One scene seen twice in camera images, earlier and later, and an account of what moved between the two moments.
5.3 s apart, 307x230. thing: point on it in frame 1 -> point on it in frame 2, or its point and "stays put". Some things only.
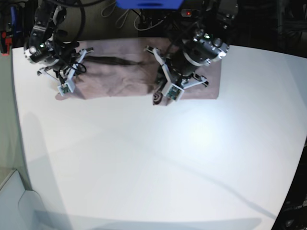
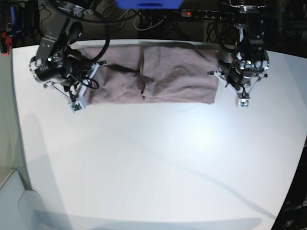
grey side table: [20, 209] stays put
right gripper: [196, 51] -> [244, 65]
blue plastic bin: [151, 4] stays put
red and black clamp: [5, 43] stays put
